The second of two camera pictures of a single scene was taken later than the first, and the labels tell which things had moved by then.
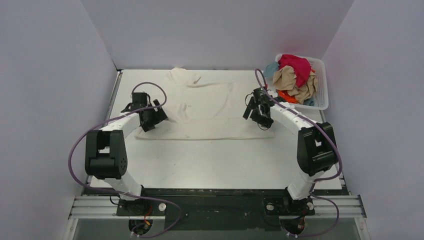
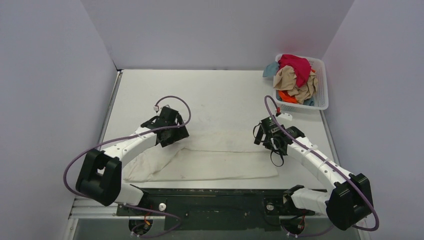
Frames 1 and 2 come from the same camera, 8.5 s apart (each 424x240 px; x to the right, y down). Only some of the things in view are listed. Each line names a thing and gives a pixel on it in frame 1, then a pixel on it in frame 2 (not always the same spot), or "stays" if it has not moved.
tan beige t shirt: x=284 y=78 stays
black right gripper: x=257 y=112 -> x=265 y=133
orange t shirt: x=284 y=94 stays
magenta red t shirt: x=302 y=67 stays
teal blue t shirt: x=270 y=68 stays
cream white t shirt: x=208 y=106 -> x=176 y=163
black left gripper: x=154 y=117 -> x=174 y=135
